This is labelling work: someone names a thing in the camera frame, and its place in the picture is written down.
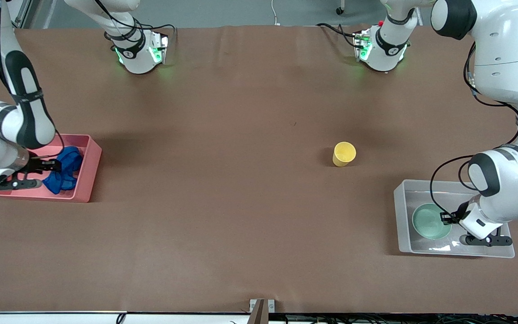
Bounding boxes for black base cable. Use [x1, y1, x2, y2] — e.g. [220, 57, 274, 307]
[316, 22, 359, 49]
[138, 22, 178, 43]

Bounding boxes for aluminium frame profile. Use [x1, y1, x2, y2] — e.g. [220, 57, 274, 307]
[9, 0, 33, 28]

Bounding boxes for brown table cover sheet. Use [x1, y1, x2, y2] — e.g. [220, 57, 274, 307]
[0, 24, 518, 315]

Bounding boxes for yellow plastic cup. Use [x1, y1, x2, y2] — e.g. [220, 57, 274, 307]
[332, 141, 357, 168]

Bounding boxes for metal table edge bracket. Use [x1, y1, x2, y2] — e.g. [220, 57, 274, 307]
[249, 299, 276, 324]

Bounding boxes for green bowl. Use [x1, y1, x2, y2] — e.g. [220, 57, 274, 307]
[411, 203, 453, 240]

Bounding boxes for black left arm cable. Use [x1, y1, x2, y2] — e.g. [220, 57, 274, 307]
[429, 155, 478, 217]

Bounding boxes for black left base cable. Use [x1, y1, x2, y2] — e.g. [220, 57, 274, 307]
[316, 22, 359, 49]

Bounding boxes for pink plastic bin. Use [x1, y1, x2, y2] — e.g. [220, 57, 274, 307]
[0, 133, 103, 203]

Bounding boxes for clear plastic box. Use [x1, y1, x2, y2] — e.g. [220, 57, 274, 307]
[393, 179, 516, 259]

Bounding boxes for black right base cable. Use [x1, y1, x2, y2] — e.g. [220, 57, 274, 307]
[138, 22, 178, 43]

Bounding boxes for blue mesh cloth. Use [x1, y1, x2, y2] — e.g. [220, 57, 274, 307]
[42, 146, 85, 195]

